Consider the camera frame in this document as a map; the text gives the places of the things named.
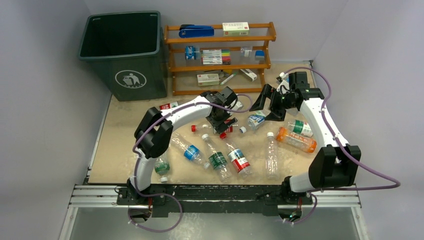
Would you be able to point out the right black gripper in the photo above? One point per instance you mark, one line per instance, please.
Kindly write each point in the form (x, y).
(274, 101)

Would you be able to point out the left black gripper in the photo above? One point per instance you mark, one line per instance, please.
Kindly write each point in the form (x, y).
(220, 126)

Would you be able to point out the blue green label large bottle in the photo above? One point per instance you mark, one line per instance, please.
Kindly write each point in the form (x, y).
(254, 121)

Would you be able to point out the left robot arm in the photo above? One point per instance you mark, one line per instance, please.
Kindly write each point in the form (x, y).
(154, 132)

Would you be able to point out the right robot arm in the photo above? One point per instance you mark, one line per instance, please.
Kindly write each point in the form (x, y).
(334, 164)

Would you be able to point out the dark green trash bin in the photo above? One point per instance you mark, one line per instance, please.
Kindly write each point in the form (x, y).
(126, 51)

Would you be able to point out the white black small box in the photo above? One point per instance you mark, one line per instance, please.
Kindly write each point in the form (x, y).
(249, 73)

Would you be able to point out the orange drink bottle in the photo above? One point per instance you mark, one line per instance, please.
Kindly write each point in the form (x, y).
(303, 143)

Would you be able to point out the dark green label bottle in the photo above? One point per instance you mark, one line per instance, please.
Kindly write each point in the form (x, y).
(216, 159)

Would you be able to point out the green white label bottle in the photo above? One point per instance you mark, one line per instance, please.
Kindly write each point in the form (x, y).
(300, 127)

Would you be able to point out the red landscape label bottle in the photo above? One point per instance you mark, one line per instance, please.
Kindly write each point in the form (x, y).
(237, 157)

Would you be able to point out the blue label clear bottle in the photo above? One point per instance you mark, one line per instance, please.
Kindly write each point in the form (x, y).
(189, 150)

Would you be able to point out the green white marker pen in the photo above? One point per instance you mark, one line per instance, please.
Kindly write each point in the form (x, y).
(228, 78)

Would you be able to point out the blue white eraser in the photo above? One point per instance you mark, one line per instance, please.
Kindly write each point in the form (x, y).
(259, 55)

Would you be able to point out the clear plastic box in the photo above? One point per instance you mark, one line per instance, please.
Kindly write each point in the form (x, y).
(245, 53)

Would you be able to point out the clear unlabelled bottle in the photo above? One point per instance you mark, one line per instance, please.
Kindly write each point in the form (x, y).
(271, 162)

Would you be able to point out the pack of coloured markers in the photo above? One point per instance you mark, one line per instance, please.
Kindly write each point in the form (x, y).
(216, 57)

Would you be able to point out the orange wooden shelf rack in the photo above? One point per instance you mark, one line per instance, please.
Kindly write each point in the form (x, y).
(184, 72)

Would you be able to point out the green tinted bottle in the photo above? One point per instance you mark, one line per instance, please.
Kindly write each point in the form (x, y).
(162, 168)

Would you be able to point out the blue white tape dispenser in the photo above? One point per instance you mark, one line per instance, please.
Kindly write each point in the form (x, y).
(191, 52)

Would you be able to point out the white green box top shelf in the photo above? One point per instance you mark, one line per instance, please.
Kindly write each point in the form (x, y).
(231, 29)

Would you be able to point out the blue stapler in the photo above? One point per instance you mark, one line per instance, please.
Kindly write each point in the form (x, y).
(195, 31)

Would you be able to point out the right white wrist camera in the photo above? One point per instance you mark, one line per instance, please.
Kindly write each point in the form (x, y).
(283, 84)

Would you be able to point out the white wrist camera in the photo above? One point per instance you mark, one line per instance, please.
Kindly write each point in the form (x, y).
(283, 84)
(236, 105)

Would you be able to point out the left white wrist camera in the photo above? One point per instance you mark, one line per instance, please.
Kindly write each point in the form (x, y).
(236, 105)

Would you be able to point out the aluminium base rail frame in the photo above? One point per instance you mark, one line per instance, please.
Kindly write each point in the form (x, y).
(268, 200)

